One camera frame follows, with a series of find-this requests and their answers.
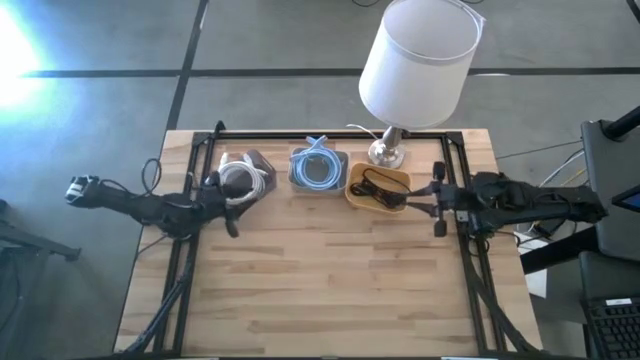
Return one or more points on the black aluminium table frame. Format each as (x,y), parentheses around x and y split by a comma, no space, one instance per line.
(280,135)

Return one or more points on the yellow plastic bin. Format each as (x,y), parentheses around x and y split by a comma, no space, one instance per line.
(382,181)

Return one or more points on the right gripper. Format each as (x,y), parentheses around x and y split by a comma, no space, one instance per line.
(450,202)

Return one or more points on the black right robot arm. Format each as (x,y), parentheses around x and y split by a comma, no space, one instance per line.
(540,205)

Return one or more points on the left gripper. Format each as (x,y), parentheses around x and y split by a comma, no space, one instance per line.
(217,195)

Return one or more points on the grey plastic bin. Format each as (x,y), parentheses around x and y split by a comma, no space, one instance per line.
(320,174)

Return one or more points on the blue lit screen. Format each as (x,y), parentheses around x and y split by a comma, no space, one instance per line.
(631,200)

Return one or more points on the black support beam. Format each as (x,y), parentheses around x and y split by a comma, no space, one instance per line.
(555,252)

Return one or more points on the table lamp white shade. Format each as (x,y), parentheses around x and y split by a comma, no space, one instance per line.
(415,65)

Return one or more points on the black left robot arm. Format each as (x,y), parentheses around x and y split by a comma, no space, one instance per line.
(150,207)

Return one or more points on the black keyboard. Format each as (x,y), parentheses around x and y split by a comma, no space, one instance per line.
(615,330)

